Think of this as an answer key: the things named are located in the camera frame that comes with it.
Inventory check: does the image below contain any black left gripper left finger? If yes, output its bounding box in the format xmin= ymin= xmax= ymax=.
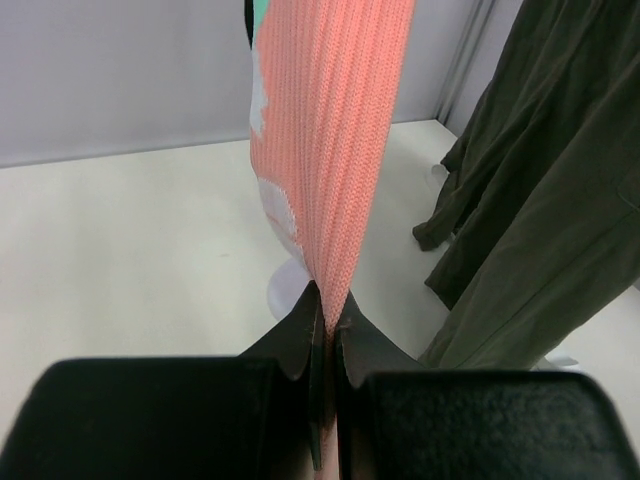
xmin=1 ymin=283 xmax=324 ymax=479

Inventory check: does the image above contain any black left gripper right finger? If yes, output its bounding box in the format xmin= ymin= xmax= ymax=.
xmin=335 ymin=299 xmax=639 ymax=479

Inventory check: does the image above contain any silver clothes rack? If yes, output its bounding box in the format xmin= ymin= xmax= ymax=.
xmin=264 ymin=162 xmax=579 ymax=371

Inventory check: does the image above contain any olive green hanging garment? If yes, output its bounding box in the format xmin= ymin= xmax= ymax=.
xmin=413 ymin=1 xmax=639 ymax=369

